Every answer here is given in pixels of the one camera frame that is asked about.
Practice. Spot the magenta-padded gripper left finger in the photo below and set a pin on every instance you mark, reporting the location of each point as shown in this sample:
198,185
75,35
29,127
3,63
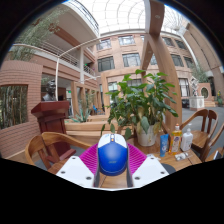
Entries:
75,170

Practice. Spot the blue squeeze tube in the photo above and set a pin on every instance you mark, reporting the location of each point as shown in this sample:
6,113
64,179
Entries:
164,145

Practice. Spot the blue and white computer mouse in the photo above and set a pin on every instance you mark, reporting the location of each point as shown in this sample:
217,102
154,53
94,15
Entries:
112,156

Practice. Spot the wooden armchair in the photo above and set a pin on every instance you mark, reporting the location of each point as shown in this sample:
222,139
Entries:
50,138

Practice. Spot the green plant in white pot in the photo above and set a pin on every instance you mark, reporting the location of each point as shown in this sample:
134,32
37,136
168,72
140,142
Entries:
143,100

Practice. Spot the white sculpture on pedestal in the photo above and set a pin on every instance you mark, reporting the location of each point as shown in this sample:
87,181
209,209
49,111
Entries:
196,100

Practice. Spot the dark grey notebook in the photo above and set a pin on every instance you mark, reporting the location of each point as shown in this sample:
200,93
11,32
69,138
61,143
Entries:
217,155

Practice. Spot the yellow dish soap bottle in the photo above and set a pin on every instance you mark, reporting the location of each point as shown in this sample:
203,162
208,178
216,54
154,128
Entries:
175,141

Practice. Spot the dark red wooden podium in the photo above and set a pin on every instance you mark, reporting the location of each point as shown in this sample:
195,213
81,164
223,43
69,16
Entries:
51,116

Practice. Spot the spiky green agave plant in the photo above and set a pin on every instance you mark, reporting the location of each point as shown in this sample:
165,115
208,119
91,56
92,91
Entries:
83,111

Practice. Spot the long wooden planter box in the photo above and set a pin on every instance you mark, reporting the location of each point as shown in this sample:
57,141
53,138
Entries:
83,127

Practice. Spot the white pump bottle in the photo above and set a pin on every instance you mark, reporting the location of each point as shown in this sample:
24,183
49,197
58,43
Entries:
186,140

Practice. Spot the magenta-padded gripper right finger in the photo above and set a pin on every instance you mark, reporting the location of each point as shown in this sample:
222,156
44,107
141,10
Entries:
150,170

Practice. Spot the dark bust statue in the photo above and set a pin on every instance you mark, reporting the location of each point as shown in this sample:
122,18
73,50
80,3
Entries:
50,91

